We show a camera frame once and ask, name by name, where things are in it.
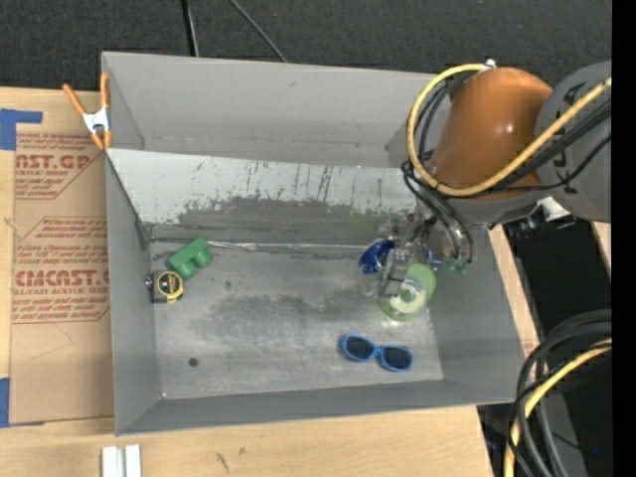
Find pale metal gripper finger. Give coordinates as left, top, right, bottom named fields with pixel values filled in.
left=378, top=248, right=409, bottom=299

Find blue crumpled packet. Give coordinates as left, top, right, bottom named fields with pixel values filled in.
left=358, top=238, right=398, bottom=275

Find clear green cup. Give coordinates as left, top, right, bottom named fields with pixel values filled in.
left=375, top=261, right=438, bottom=323

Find blue sunglasses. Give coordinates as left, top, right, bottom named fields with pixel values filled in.
left=337, top=333, right=414, bottom=374

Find grey metal bin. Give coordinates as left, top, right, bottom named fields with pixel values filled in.
left=100, top=51, right=529, bottom=437

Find green toy block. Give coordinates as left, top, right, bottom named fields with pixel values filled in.
left=165, top=236, right=215, bottom=281

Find yellow and black tape measure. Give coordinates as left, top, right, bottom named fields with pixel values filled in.
left=144, top=268, right=186, bottom=305

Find brown cardboard board red print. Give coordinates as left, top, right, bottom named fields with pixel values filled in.
left=0, top=85, right=116, bottom=427

